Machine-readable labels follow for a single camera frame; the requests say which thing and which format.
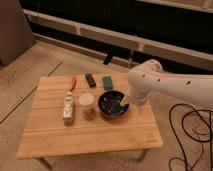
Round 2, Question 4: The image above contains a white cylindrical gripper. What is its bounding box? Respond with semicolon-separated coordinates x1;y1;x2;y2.
120;87;147;106

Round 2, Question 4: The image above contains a dark ceramic bowl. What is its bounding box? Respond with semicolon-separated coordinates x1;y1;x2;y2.
98;91;129;118

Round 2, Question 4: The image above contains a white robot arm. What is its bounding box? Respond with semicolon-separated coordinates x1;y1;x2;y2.
126;59;213;110

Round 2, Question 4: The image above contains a green sponge block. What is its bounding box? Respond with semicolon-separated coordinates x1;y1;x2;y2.
102;76;113;90

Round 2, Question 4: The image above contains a white paper cup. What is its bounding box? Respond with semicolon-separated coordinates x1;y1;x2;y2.
79;93;95;113

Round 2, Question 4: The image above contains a black rectangular block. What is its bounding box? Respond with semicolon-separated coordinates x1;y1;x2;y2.
85;73;96;88

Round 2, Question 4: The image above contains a wooden table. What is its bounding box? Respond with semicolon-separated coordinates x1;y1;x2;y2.
17;76;163;159

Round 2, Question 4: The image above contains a clear plastic bottle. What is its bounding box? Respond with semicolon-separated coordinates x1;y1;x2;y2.
63;92;74;125

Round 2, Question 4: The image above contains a grey cabinet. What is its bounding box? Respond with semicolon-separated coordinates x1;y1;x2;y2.
0;0;36;66

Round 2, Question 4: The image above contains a black bracket on floor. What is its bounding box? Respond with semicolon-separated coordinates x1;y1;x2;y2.
103;52;114;65

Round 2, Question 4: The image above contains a white shelf rail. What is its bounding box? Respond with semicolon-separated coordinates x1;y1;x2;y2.
23;9;213;71

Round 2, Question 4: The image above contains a black cable on floor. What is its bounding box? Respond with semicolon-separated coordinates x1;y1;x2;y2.
167;103;213;171

